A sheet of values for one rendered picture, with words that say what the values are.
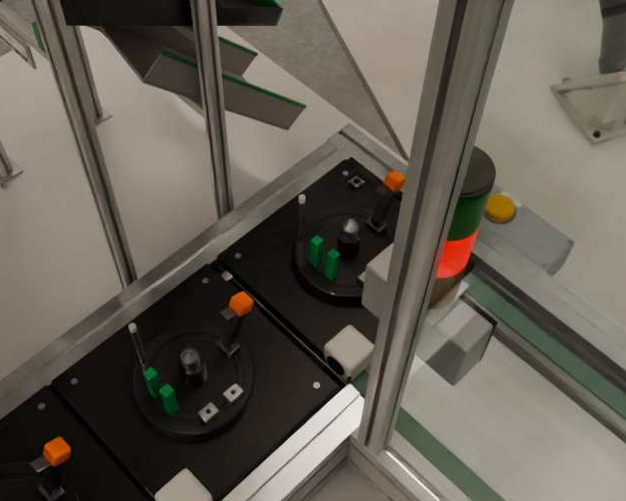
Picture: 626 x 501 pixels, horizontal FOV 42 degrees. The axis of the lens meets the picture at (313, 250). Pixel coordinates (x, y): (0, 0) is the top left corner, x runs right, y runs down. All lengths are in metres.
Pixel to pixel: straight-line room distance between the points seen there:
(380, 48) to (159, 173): 0.46
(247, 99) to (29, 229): 0.40
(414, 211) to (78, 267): 0.73
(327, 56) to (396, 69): 1.30
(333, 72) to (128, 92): 1.35
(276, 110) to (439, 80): 0.67
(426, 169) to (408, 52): 0.96
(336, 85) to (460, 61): 2.20
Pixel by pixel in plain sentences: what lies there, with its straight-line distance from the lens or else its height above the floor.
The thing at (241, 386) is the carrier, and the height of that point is 0.99.
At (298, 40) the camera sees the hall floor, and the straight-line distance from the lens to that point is 2.80.
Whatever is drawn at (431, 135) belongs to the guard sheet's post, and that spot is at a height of 1.48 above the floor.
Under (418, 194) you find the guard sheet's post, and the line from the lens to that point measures 0.56.
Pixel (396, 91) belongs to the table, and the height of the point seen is 0.86.
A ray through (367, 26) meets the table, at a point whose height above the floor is 0.86.
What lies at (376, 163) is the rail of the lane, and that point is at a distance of 1.18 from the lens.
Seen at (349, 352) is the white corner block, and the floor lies 0.99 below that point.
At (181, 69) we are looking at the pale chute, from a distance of 0.99.
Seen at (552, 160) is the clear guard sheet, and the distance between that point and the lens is 0.48.
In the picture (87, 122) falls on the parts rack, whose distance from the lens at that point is 0.88.
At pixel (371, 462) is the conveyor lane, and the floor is 0.93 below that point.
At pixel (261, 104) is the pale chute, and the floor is 1.06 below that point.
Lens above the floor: 1.85
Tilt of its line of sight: 56 degrees down
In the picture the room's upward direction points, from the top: 3 degrees clockwise
